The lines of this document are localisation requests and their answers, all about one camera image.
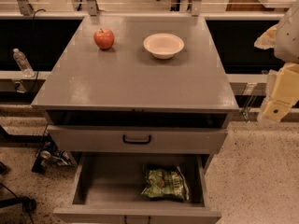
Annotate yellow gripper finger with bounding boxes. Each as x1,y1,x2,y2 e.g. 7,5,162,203
257,63,299,122
254,24,278,49

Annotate green jalapeno chip bag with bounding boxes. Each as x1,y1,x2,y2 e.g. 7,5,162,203
141,165,190,202

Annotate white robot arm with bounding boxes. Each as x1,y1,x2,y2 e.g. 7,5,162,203
254,0,299,123

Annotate grey drawer cabinet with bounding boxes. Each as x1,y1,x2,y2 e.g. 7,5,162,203
30,14,240,163

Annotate open grey lower drawer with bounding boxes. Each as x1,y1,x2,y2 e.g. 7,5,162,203
54,153,221,224

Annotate white paper bowl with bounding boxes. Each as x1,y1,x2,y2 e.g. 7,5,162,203
143,34,184,60

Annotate red apple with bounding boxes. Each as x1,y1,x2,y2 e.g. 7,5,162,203
93,28,115,49

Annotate clear plastic water bottle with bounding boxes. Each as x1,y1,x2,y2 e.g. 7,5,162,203
13,49,35,77

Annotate black chair base left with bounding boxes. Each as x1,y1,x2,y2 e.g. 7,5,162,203
0,161,37,224

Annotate black upper drawer handle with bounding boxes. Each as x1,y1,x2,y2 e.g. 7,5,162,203
122,134,151,145

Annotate black floor cables and devices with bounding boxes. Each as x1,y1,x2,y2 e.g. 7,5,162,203
31,124,74,175

